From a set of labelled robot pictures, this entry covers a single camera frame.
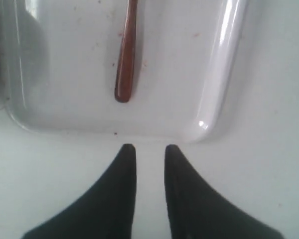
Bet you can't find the white rectangular plastic tray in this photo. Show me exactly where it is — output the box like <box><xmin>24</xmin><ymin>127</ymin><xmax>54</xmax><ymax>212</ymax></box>
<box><xmin>0</xmin><ymin>0</ymin><xmax>248</xmax><ymax>142</ymax></box>

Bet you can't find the brown wooden spoon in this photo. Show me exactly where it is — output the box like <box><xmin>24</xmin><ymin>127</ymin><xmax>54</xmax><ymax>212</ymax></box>
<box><xmin>114</xmin><ymin>0</ymin><xmax>138</xmax><ymax>103</ymax></box>

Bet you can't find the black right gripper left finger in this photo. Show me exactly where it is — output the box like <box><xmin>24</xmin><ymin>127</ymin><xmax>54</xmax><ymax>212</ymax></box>
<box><xmin>23</xmin><ymin>144</ymin><xmax>137</xmax><ymax>239</ymax></box>

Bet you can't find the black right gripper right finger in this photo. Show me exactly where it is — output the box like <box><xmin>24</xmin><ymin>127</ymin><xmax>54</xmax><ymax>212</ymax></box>
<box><xmin>164</xmin><ymin>144</ymin><xmax>283</xmax><ymax>239</ymax></box>

